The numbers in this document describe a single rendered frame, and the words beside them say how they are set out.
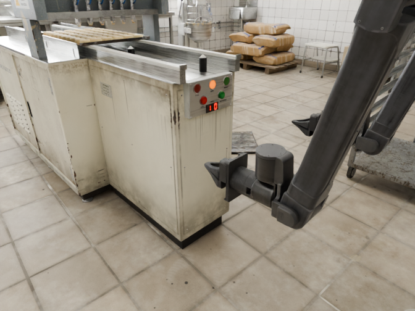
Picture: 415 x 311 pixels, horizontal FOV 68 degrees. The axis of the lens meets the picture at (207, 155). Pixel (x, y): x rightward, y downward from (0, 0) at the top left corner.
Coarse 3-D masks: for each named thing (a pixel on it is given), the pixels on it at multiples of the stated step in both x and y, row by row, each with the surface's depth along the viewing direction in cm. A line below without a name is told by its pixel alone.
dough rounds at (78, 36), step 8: (48, 32) 180; (56, 32) 186; (64, 32) 180; (72, 32) 182; (80, 32) 180; (88, 32) 182; (96, 32) 180; (104, 32) 180; (112, 32) 186; (120, 32) 180; (64, 40) 164; (72, 40) 157; (80, 40) 150; (88, 40) 151; (96, 40) 153; (104, 40) 157
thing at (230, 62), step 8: (136, 40) 169; (144, 40) 166; (136, 48) 171; (144, 48) 166; (152, 48) 161; (160, 48) 156; (168, 48) 151; (176, 48) 147; (184, 48) 143; (192, 48) 141; (168, 56) 153; (176, 56) 149; (184, 56) 145; (192, 56) 141; (200, 56) 137; (208, 56) 133; (216, 56) 130; (224, 56) 126; (232, 56) 123; (240, 56) 123; (208, 64) 135; (216, 64) 131; (224, 64) 128; (232, 64) 125
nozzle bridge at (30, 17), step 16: (16, 0) 143; (32, 0) 129; (48, 0) 140; (64, 0) 145; (80, 0) 150; (112, 0) 160; (128, 0) 166; (144, 0) 172; (160, 0) 171; (16, 16) 151; (32, 16) 135; (48, 16) 138; (64, 16) 142; (80, 16) 147; (96, 16) 152; (112, 16) 158; (144, 16) 188; (32, 32) 142; (144, 32) 193; (32, 48) 150
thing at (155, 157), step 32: (96, 64) 148; (192, 64) 138; (96, 96) 159; (128, 96) 135; (160, 96) 117; (128, 128) 145; (160, 128) 124; (192, 128) 123; (224, 128) 138; (128, 160) 156; (160, 160) 133; (192, 160) 130; (128, 192) 170; (160, 192) 142; (192, 192) 137; (224, 192) 155; (160, 224) 154; (192, 224) 145
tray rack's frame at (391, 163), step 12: (408, 48) 207; (396, 144) 223; (408, 144) 223; (360, 156) 207; (372, 156) 207; (384, 156) 207; (396, 156) 207; (408, 156) 207; (360, 168) 196; (372, 168) 192; (384, 168) 192; (396, 168) 192; (408, 168) 192; (396, 180) 183; (408, 180) 180
